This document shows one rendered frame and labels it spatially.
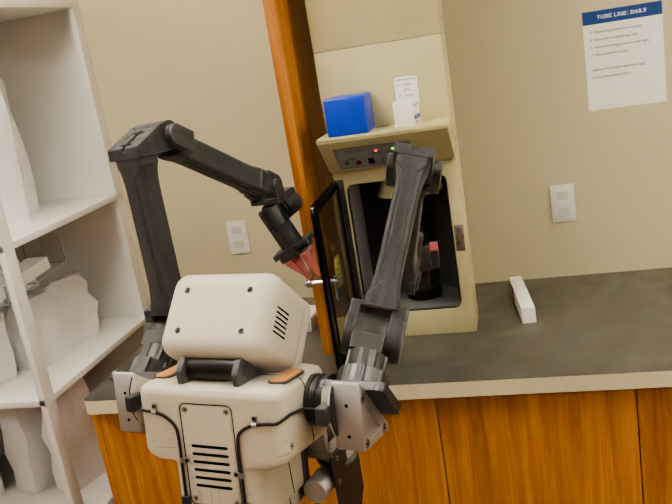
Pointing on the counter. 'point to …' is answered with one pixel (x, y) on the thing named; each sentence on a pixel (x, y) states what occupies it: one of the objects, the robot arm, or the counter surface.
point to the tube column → (370, 21)
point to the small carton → (406, 112)
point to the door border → (325, 270)
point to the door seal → (326, 258)
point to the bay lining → (365, 209)
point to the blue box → (349, 114)
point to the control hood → (441, 130)
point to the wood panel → (300, 119)
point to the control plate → (363, 155)
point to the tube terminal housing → (347, 79)
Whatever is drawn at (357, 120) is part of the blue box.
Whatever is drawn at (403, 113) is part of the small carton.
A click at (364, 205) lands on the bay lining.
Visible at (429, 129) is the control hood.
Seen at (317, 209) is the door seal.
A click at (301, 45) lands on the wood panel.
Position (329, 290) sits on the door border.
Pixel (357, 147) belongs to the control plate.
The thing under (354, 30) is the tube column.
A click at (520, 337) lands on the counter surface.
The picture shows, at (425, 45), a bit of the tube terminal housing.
